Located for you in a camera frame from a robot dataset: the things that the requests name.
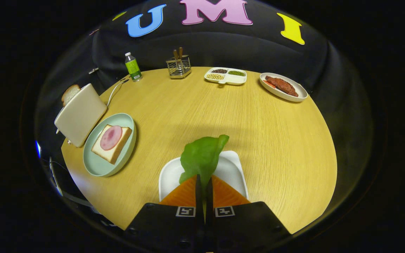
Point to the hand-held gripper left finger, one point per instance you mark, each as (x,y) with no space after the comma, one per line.
(199,196)

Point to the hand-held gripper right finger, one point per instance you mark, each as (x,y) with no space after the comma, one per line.
(209,200)

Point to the green lettuce leaf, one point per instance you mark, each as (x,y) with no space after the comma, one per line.
(200,158)

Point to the plain bread slice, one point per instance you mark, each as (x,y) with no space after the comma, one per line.
(69,94)

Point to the white square plate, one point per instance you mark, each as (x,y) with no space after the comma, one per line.
(169,182)

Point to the bread slice under ham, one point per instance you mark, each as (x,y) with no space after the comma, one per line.
(118,148)

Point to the light green round plate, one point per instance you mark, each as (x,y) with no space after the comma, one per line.
(98,165)

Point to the pink ham slice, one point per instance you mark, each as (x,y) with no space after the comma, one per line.
(111,137)

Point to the pile of yellow beans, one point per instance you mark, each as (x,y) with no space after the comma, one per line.
(215,76)

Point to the white divided dish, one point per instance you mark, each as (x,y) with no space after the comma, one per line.
(236,79)

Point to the white oval plate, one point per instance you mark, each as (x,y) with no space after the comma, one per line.
(275,92)

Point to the pile of brown beans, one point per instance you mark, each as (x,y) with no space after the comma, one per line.
(219,71)

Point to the pile of green beans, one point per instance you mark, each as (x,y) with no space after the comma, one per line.
(236,73)

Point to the brown meat piece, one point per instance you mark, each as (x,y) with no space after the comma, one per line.
(283,85)

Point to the green label plastic bottle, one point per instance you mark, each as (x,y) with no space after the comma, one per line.
(133,68)

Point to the white toaster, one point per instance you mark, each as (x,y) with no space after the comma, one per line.
(81,112)

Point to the black backdrop cloth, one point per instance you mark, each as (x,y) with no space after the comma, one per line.
(258,45)

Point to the white clothes peg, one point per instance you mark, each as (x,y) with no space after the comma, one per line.
(94,70)

